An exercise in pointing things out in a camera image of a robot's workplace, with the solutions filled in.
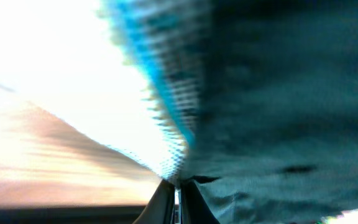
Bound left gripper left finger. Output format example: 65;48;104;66
132;180;175;224

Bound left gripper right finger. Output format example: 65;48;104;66
180;181;219;224

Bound black shorts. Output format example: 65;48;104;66
103;0;358;223

